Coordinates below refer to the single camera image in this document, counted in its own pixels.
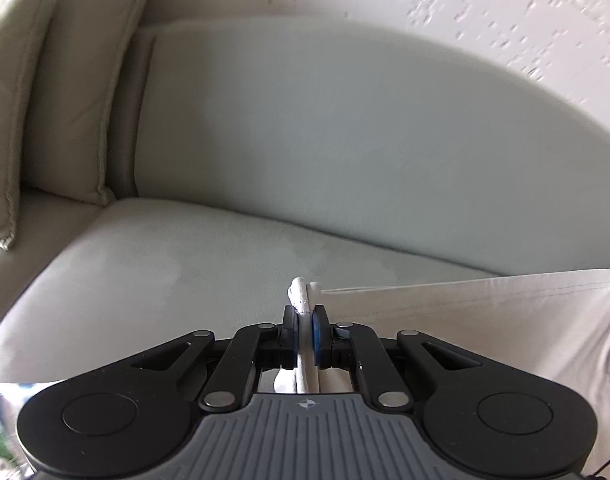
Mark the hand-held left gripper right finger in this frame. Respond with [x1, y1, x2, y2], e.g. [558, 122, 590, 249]
[310, 305, 482, 413]

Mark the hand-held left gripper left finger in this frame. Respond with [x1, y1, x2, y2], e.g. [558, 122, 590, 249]
[132, 305, 302, 413]

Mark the beige garment with blue print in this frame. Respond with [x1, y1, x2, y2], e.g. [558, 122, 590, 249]
[272, 266, 610, 461]

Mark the grey sofa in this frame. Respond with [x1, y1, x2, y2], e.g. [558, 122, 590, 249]
[0, 14, 610, 386]

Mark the grey sofa cushion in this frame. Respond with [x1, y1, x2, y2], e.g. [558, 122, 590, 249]
[0, 0, 63, 252]
[21, 0, 162, 207]

